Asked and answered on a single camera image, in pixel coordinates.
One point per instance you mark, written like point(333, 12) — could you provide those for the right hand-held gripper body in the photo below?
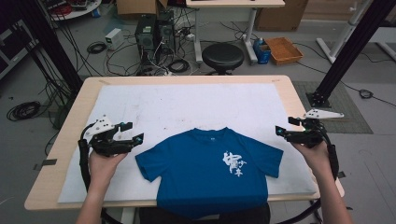
point(311, 137)

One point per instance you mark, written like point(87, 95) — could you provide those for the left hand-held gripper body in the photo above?
point(107, 146)

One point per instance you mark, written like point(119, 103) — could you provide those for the blue t-shirt white print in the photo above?
point(193, 174)

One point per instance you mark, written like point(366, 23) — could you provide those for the person's right hand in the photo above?
point(317, 160)

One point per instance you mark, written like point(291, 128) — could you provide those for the person's left hand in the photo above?
point(101, 169)

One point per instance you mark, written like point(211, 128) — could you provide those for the grey floor mat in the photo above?
point(348, 124)

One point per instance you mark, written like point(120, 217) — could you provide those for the white foam mat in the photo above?
point(186, 102)

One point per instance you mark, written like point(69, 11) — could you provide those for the orange tray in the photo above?
point(283, 49)

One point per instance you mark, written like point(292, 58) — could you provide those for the blue container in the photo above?
point(261, 51)

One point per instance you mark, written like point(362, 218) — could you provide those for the small white box device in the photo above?
point(113, 38)

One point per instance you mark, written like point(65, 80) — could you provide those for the black metal stand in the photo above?
point(53, 43)
point(351, 49)

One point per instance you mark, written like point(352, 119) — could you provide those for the black computer tower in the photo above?
point(166, 31)
point(145, 37)

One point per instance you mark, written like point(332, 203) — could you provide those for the person's dark clothing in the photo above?
point(243, 216)

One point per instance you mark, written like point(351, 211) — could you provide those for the black round stool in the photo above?
point(222, 56)

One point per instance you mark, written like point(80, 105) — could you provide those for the large cardboard box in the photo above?
point(280, 15)

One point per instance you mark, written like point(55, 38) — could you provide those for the round white table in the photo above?
point(77, 11)

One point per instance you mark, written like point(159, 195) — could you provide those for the white desk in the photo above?
point(233, 3)

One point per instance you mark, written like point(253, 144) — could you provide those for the white metal frame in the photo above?
point(341, 37)

